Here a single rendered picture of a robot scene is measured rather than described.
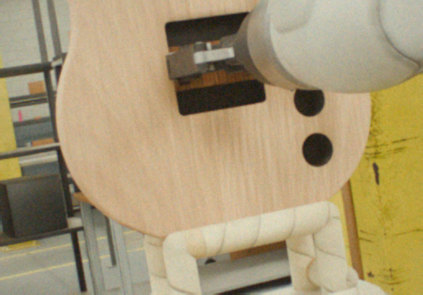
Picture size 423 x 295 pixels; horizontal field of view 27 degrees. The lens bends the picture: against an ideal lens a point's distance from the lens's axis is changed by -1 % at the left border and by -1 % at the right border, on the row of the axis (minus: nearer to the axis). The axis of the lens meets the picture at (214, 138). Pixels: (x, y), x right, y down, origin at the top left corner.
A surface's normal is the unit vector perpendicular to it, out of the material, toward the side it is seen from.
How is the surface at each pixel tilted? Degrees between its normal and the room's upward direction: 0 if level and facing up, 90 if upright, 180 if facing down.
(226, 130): 88
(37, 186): 90
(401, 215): 90
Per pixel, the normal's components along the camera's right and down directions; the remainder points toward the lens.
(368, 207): -0.92, 0.17
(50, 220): 0.38, -0.01
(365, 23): -0.69, 0.33
